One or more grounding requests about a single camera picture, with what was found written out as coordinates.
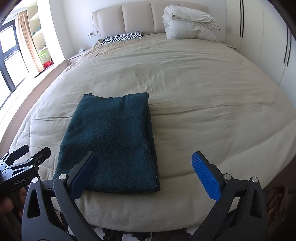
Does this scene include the folded white duvet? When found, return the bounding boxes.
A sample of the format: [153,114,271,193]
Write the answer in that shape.
[162,5,221,42]

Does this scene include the white nightstand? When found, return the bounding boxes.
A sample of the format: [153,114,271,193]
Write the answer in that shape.
[68,47,88,64]
[218,40,238,52]

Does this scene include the dark framed window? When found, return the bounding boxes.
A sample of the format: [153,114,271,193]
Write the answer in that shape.
[0,20,24,109]

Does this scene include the zebra print pillow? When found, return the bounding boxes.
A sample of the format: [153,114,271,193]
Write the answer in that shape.
[100,31,143,45]

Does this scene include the beige bed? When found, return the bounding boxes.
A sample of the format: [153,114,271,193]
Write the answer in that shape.
[0,32,296,231]

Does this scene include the dark teal knit sweater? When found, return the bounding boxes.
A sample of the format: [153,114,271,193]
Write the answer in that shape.
[53,92,161,193]

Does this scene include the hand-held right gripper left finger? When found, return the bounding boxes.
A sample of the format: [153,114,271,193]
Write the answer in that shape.
[21,151,100,241]

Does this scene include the beige padded headboard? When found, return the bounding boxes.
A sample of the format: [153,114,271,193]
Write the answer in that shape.
[92,0,208,40]

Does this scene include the brown crumpled cloth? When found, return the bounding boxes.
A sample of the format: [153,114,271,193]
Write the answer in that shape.
[264,183,292,233]

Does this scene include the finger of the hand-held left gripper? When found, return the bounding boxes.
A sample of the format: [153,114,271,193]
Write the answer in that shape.
[0,145,30,165]
[5,147,52,172]

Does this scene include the beige curtain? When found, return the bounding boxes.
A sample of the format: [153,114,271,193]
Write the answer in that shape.
[15,10,45,75]

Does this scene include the white wardrobe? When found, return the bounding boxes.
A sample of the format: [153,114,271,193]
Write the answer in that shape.
[225,0,296,93]

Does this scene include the person's left hand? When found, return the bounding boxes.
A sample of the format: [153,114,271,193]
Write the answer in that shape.
[0,187,28,219]

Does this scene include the white shelf unit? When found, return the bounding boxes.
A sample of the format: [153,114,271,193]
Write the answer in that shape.
[26,0,65,70]

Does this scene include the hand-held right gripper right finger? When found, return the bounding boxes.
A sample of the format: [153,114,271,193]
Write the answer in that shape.
[188,151,270,241]

